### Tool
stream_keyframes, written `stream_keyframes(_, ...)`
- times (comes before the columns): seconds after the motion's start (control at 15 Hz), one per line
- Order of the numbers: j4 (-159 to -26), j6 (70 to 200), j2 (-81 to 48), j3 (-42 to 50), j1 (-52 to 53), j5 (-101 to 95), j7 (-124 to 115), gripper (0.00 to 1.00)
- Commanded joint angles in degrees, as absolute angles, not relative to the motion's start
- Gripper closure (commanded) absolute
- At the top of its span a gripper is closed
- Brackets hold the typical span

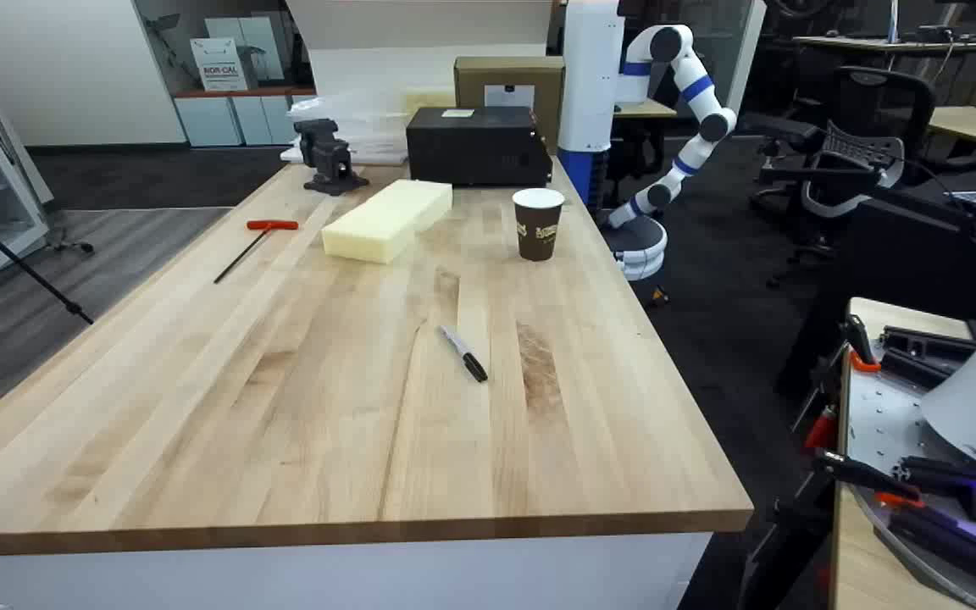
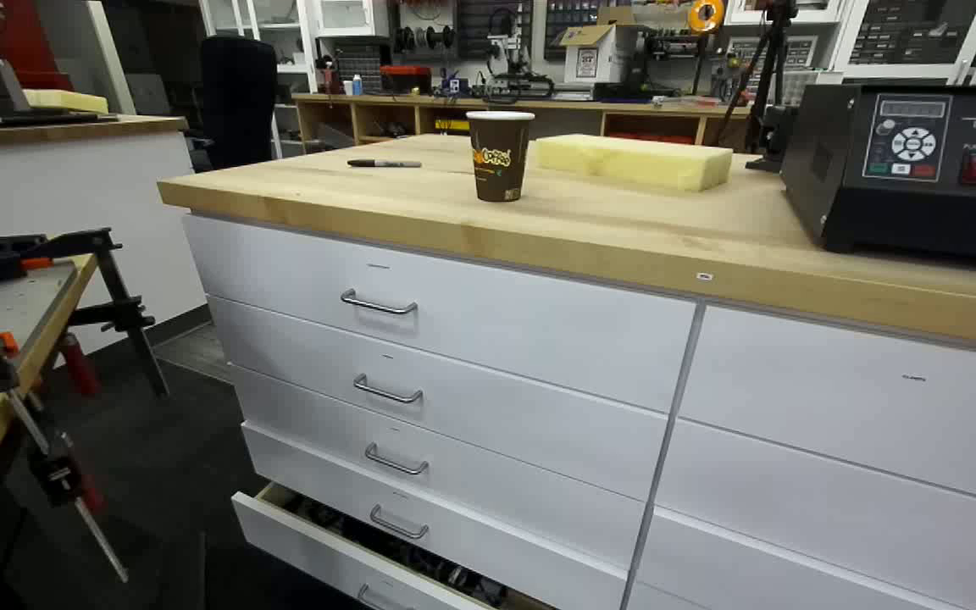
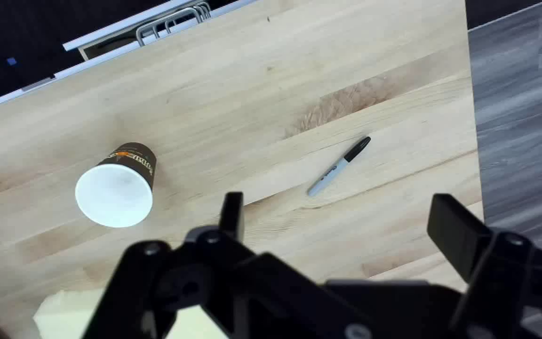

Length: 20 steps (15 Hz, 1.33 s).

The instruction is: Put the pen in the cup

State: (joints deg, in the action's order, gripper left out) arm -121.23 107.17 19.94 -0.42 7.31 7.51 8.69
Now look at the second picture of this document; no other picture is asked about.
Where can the thin yellow foam slab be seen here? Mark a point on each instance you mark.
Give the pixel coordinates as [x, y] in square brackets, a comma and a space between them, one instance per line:
[66, 100]

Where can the yellow foam block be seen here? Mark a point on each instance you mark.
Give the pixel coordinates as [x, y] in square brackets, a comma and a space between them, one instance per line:
[634, 162]

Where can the black pen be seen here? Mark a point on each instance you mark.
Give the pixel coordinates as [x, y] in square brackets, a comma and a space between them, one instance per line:
[386, 163]

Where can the black office chair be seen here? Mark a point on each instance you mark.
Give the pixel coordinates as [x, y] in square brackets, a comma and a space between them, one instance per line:
[240, 103]

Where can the white drawer cabinet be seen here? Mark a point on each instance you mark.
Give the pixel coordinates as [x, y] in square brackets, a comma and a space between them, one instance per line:
[532, 326]

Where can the red black bar clamp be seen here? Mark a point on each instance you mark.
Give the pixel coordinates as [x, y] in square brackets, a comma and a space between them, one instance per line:
[57, 470]

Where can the yellow tape roll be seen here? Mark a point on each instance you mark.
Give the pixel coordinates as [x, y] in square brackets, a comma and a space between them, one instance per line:
[706, 16]

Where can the wooden background workbench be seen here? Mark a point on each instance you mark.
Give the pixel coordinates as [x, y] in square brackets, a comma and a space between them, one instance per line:
[577, 111]

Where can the black folding clamp stand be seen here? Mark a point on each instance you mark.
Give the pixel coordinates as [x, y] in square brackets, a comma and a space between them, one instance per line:
[117, 298]

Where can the black camera tripod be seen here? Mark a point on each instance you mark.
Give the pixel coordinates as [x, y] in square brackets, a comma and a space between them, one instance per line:
[771, 70]

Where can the white counter with wood top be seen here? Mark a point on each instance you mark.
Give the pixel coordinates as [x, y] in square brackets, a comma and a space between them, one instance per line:
[70, 190]

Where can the black control box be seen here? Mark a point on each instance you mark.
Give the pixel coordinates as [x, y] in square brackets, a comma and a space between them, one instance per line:
[849, 205]

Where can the brown paper cup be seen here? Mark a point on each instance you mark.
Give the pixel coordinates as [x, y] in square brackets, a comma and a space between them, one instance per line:
[499, 156]

